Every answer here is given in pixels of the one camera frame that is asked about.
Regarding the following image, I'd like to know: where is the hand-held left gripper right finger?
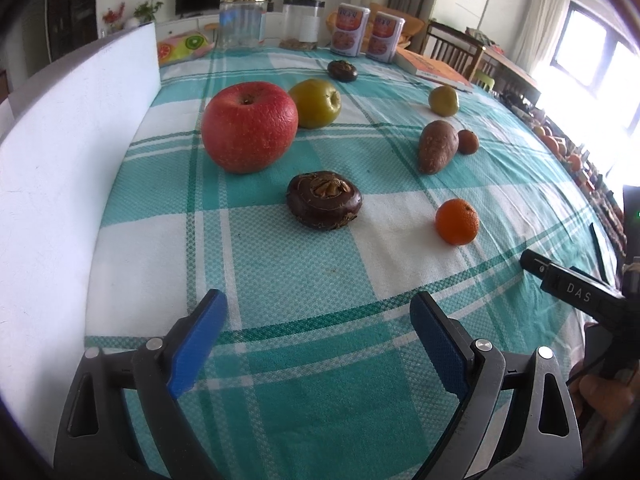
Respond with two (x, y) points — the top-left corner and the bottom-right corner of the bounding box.
(409, 290), (586, 480)

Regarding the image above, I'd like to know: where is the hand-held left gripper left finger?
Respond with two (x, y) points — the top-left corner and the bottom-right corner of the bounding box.
(52, 289), (228, 480)

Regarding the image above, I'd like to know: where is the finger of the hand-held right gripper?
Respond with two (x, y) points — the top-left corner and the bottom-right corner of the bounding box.
(520, 249), (628, 323)

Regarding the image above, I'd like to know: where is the small yellow-green apple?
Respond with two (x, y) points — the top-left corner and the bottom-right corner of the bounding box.
(428, 85), (460, 117)

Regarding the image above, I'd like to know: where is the person's right hand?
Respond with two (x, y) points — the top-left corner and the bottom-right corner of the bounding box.
(570, 374), (636, 441)

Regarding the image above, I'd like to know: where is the orange mandarin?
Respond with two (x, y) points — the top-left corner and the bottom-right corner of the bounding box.
(435, 199), (480, 246)

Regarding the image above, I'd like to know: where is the teal white checked tablecloth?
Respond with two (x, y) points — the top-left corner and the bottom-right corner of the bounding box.
(84, 45), (626, 480)

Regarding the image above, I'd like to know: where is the bowl of mixed fruit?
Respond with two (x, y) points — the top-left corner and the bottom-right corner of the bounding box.
(532, 121), (586, 172)

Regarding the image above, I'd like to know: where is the large dark water chestnut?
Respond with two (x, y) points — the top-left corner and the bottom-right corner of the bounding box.
(286, 171), (363, 231)

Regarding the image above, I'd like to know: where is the brown sweet potato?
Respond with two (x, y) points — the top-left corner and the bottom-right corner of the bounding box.
(418, 120), (459, 175)

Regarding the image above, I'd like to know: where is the white foam board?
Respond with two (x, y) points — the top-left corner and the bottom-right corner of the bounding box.
(0, 22), (162, 463)

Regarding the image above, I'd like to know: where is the large red apple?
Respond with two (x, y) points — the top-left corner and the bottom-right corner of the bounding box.
(201, 81), (299, 175)

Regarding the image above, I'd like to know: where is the window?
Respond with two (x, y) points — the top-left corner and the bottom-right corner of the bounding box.
(550, 0), (640, 131)

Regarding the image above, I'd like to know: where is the orange book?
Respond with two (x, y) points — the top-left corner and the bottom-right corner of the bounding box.
(395, 49), (475, 94)

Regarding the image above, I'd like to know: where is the large yellow-green apple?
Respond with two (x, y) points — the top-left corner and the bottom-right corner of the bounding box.
(288, 78), (342, 129)

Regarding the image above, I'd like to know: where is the dark wooden chair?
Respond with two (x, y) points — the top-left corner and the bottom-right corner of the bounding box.
(420, 20), (487, 83)

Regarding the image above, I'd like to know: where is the white sheer curtain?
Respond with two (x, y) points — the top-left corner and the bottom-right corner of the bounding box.
(510, 0), (573, 76)

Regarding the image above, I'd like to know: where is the small dark water chestnut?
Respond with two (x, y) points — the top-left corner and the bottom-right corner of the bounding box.
(327, 60), (359, 82)

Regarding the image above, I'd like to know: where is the fruit print cushion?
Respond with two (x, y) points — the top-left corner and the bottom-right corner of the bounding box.
(156, 30), (219, 67)

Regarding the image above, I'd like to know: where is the white tin with orange label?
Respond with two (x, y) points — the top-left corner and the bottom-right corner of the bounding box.
(330, 3), (371, 57)
(365, 10), (406, 64)

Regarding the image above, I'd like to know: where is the white television cabinet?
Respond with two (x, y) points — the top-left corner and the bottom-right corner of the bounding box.
(155, 10), (287, 42)

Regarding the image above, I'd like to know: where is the clear jar with gold lid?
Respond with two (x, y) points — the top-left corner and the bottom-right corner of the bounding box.
(218, 0), (267, 51)

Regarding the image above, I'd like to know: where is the clear container with black lid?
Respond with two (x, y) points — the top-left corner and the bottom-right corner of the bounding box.
(279, 2), (326, 52)

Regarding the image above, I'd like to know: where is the leafy plant in white pot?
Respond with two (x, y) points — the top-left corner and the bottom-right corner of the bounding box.
(132, 0), (164, 24)

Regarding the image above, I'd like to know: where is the red flower plant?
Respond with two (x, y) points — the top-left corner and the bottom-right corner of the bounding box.
(102, 2), (126, 32)

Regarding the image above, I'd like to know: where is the dark glass cabinet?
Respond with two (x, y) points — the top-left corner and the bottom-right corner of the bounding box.
(45, 0), (99, 63)

